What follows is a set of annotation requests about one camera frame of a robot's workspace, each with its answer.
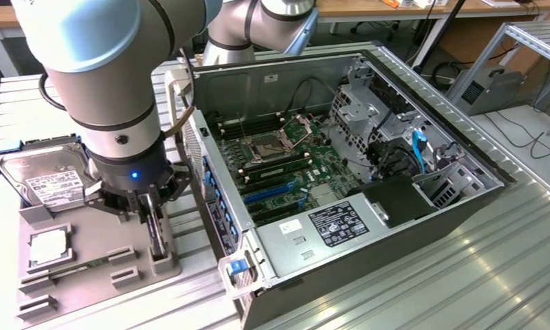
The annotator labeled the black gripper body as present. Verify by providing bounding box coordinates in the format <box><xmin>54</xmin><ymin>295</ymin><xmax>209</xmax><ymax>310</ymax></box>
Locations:
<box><xmin>89</xmin><ymin>154</ymin><xmax>176</xmax><ymax>199</ymax></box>

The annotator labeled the green graphics card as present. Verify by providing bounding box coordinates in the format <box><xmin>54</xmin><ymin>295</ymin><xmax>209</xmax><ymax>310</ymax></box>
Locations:
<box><xmin>140</xmin><ymin>192</ymin><xmax>172</xmax><ymax>261</ymax></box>

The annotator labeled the grey power supply unit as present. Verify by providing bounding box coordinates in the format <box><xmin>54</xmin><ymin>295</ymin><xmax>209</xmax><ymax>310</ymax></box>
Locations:
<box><xmin>254</xmin><ymin>191</ymin><xmax>392</xmax><ymax>280</ymax></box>

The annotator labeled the silver CPU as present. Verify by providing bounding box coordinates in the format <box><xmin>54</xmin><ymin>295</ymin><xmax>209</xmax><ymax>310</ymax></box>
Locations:
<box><xmin>28</xmin><ymin>230</ymin><xmax>72</xmax><ymax>266</ymax></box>

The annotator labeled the CPU socket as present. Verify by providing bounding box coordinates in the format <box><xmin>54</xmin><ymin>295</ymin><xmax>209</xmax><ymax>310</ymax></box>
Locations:
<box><xmin>240</xmin><ymin>134</ymin><xmax>286</xmax><ymax>163</ymax></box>

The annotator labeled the open black PC case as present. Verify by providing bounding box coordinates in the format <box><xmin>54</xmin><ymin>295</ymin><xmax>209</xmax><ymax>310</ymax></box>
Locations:
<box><xmin>176</xmin><ymin>41</ymin><xmax>518</xmax><ymax>330</ymax></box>

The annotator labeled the long black expansion slot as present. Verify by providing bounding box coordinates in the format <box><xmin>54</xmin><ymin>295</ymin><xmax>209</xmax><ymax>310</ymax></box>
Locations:
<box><xmin>254</xmin><ymin>208</ymin><xmax>306</xmax><ymax>223</ymax></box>
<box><xmin>249</xmin><ymin>201</ymin><xmax>301</xmax><ymax>216</ymax></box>

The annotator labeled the long wooden desk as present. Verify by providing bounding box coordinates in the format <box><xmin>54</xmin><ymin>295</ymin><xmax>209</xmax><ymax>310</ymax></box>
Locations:
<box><xmin>0</xmin><ymin>0</ymin><xmax>550</xmax><ymax>78</ymax></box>

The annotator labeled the black slanted pole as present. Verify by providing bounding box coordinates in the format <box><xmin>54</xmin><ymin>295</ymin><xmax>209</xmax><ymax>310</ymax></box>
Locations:
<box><xmin>414</xmin><ymin>0</ymin><xmax>469</xmax><ymax>68</ymax></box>

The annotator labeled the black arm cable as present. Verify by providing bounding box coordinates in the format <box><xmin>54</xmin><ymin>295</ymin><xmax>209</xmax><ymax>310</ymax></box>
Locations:
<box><xmin>40</xmin><ymin>72</ymin><xmax>72</xmax><ymax>113</ymax></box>

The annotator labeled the black office chair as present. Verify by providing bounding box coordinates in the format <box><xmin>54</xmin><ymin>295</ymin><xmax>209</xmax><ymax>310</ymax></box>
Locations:
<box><xmin>348</xmin><ymin>20</ymin><xmax>401</xmax><ymax>35</ymax></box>

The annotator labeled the blue disk wire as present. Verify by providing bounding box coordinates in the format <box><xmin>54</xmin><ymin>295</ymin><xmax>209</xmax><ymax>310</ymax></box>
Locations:
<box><xmin>410</xmin><ymin>127</ymin><xmax>432</xmax><ymax>175</ymax></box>

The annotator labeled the black plastic air shroud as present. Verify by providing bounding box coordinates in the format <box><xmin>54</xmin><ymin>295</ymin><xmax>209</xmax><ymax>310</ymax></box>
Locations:
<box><xmin>361</xmin><ymin>175</ymin><xmax>449</xmax><ymax>230</ymax></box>

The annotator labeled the perforated metal disk bay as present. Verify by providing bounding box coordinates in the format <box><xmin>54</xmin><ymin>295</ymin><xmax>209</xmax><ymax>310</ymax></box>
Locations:
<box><xmin>330</xmin><ymin>56</ymin><xmax>441</xmax><ymax>162</ymax></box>

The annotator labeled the grey computer tower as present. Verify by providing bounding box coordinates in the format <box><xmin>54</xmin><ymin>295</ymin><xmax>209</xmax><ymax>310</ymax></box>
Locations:
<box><xmin>448</xmin><ymin>67</ymin><xmax>527</xmax><ymax>117</ymax></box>

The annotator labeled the green motherboard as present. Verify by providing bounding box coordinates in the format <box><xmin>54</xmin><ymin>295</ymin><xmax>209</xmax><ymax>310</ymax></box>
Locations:
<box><xmin>213</xmin><ymin>109</ymin><xmax>376</xmax><ymax>228</ymax></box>

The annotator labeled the green RAM stick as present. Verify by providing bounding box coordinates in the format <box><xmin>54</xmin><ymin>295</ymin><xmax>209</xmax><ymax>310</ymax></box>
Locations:
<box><xmin>45</xmin><ymin>258</ymin><xmax>116</xmax><ymax>278</ymax></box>

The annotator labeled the aluminium profile frame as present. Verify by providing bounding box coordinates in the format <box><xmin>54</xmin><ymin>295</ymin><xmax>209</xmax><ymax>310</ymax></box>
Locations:
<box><xmin>444</xmin><ymin>20</ymin><xmax>550</xmax><ymax>114</ymax></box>

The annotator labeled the black wire bundle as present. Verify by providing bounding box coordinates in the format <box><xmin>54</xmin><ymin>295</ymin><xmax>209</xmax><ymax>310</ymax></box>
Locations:
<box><xmin>365</xmin><ymin>142</ymin><xmax>417</xmax><ymax>182</ymax></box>

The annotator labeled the slotted metal disk bay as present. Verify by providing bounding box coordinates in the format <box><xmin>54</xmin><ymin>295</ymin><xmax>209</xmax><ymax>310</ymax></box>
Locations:
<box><xmin>412</xmin><ymin>159</ymin><xmax>506</xmax><ymax>211</ymax></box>

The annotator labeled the coiled black cable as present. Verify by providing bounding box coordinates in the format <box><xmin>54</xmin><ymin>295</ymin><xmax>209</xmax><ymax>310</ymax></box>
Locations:
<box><xmin>432</xmin><ymin>60</ymin><xmax>461</xmax><ymax>87</ymax></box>

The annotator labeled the thin metal locking lever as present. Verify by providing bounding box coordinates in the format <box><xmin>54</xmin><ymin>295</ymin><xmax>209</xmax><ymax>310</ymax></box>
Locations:
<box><xmin>238</xmin><ymin>111</ymin><xmax>252</xmax><ymax>144</ymax></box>

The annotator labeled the hard disk in blue carrier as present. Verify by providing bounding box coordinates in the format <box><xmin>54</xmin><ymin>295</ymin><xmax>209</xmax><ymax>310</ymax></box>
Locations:
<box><xmin>0</xmin><ymin>133</ymin><xmax>101</xmax><ymax>212</ymax></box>

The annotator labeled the silver chipset heat sink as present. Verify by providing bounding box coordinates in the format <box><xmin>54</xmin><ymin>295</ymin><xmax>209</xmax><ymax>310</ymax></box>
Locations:
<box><xmin>308</xmin><ymin>184</ymin><xmax>346</xmax><ymax>204</ymax></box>

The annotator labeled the beige case handle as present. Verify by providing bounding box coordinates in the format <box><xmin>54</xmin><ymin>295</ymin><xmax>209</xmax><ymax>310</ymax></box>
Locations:
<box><xmin>216</xmin><ymin>252</ymin><xmax>264</xmax><ymax>300</ymax></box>
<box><xmin>164</xmin><ymin>67</ymin><xmax>197</xmax><ymax>99</ymax></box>

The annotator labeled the metal socket cover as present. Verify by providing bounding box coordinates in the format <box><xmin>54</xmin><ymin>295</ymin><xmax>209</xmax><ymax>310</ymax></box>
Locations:
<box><xmin>278</xmin><ymin>114</ymin><xmax>316</xmax><ymax>149</ymax></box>

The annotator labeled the grey parts rack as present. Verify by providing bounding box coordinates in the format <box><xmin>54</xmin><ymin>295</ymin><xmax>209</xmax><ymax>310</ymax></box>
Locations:
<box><xmin>10</xmin><ymin>192</ymin><xmax>184</xmax><ymax>322</ymax></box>

